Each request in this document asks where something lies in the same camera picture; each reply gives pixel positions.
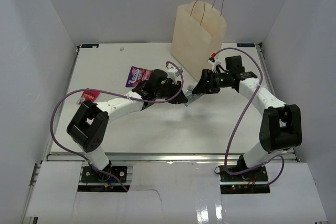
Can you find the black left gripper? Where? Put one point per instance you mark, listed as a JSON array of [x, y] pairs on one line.
[[175, 86]]

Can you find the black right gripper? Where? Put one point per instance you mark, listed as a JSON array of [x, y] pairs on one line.
[[203, 87]]

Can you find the silver sachet packet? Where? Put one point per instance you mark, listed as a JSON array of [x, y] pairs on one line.
[[190, 96]]

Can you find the purple Fox's candy bag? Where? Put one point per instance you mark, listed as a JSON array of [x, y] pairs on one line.
[[137, 75]]

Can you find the small pink packet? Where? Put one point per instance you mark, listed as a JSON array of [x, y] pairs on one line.
[[88, 96]]

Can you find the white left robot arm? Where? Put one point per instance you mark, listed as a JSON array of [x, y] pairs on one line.
[[88, 126]]

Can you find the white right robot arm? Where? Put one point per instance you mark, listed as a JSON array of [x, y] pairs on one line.
[[280, 128]]

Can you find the beige paper bag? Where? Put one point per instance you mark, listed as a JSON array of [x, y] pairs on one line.
[[199, 31]]

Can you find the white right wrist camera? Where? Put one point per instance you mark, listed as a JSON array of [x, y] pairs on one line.
[[216, 64]]

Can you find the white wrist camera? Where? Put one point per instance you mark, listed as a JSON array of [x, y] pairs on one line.
[[173, 72], [216, 64]]

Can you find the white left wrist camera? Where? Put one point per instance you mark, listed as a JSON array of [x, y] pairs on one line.
[[173, 72]]

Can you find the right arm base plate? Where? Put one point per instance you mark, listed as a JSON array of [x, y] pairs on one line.
[[254, 182]]

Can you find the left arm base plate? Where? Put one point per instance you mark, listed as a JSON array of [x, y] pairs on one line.
[[90, 175]]

